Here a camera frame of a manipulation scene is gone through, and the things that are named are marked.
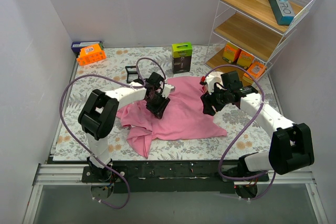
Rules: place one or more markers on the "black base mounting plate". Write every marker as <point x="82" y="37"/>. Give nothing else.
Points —
<point x="171" y="176"/>

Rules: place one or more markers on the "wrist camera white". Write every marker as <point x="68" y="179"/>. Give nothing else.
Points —
<point x="167" y="90"/>
<point x="208" y="83"/>

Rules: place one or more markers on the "toilet paper roll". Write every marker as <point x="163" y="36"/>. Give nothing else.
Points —
<point x="216" y="75"/>

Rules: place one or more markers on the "orange yellow box left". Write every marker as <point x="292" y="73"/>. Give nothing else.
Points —
<point x="231" y="52"/>

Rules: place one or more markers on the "orange yellow box middle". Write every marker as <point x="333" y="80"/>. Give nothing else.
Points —
<point x="244" y="60"/>

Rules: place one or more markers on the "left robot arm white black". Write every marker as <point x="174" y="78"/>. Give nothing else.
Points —
<point x="100" y="111"/>

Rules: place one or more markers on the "white wire shelf rack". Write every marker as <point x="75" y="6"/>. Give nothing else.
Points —
<point x="251" y="26"/>

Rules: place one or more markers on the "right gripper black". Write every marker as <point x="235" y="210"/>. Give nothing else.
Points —
<point x="210" y="100"/>

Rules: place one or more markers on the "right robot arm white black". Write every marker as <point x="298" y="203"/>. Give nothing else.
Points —
<point x="291" y="145"/>

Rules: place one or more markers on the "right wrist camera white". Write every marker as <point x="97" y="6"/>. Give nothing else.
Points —
<point x="208" y="83"/>

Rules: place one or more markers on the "green black product box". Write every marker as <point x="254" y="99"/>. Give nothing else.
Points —
<point x="181" y="57"/>

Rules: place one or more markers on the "small black display case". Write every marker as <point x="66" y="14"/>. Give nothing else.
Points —
<point x="132" y="73"/>

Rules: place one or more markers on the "teal long box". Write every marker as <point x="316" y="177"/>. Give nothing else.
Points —
<point x="282" y="11"/>

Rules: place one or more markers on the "orange yellow box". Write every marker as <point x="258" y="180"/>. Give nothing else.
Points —
<point x="244" y="60"/>
<point x="231" y="52"/>

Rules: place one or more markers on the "blue box at wall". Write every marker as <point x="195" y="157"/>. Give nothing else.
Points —
<point x="78" y="45"/>

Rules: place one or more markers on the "floral table mat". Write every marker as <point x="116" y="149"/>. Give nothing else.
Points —
<point x="70" y="142"/>

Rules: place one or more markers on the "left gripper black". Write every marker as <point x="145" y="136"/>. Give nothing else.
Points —
<point x="158" y="104"/>

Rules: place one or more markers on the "orange box right shelf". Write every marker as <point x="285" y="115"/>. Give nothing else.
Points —
<point x="255" y="70"/>

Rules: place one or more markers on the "aluminium frame rail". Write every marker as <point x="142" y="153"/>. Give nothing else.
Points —
<point x="78" y="173"/>

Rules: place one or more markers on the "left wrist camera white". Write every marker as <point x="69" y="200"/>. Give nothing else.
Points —
<point x="167" y="90"/>

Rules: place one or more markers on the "orange box on mat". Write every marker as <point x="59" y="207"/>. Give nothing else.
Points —
<point x="91" y="54"/>

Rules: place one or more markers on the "pink garment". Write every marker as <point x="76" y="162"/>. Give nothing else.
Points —
<point x="183" y="118"/>

